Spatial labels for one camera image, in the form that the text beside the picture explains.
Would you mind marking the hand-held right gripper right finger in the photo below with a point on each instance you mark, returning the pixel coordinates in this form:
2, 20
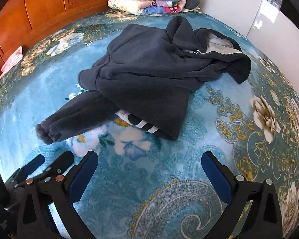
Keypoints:
215, 175

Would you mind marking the white glossy wardrobe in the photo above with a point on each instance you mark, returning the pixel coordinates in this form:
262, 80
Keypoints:
239, 12

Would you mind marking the pink checked cloth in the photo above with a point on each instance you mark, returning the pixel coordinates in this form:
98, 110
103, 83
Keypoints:
13, 58

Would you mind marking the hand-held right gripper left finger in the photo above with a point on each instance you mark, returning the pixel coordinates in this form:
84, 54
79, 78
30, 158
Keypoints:
81, 178

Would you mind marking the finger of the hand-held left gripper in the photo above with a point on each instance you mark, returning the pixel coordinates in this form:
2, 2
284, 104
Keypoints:
62, 161
35, 163

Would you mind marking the orange wooden headboard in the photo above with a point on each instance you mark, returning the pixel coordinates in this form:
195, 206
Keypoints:
39, 12

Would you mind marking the dark grey hooded jacket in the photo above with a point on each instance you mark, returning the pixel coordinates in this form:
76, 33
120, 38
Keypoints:
144, 74

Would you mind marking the teal floral blanket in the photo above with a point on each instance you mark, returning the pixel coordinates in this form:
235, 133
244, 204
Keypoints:
169, 169

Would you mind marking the dark fleece pants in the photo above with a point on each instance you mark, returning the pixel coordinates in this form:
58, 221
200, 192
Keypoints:
72, 119

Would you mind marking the cream pink floral folded quilt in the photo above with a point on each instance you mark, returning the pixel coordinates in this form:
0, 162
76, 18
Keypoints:
139, 6

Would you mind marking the black cloth with white stripes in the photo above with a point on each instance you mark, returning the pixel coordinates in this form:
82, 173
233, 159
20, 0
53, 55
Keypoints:
142, 124

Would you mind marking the dark grey cloth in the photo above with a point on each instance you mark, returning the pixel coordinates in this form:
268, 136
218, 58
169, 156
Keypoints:
192, 2

